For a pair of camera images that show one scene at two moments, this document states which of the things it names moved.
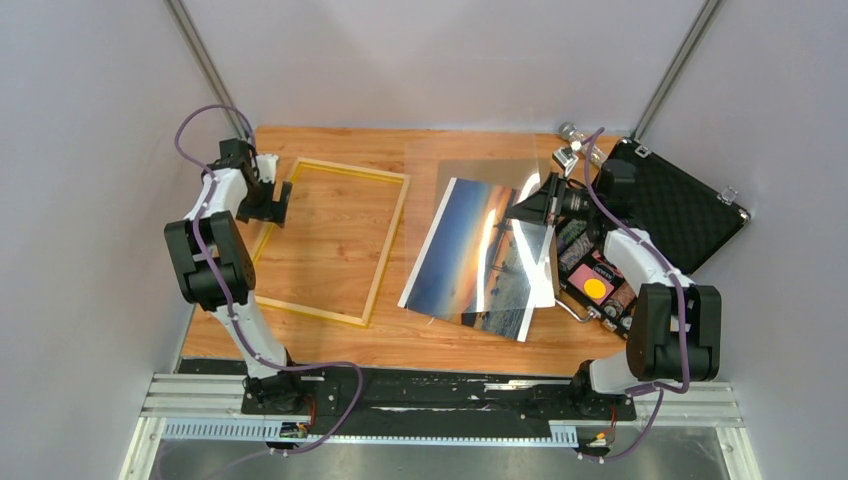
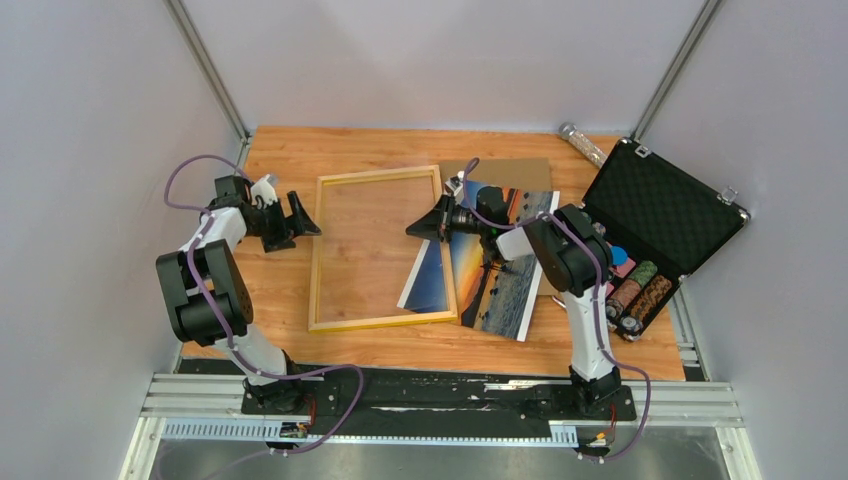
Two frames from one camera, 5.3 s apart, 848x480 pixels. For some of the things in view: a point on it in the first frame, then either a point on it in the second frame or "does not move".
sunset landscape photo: [480, 267] does not move
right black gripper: [536, 207] to [437, 223]
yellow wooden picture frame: [322, 315] to [380, 322]
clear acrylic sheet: [461, 248] to [369, 269]
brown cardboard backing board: [508, 173] does not move
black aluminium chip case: [687, 218] does not move
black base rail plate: [427, 400] does not move
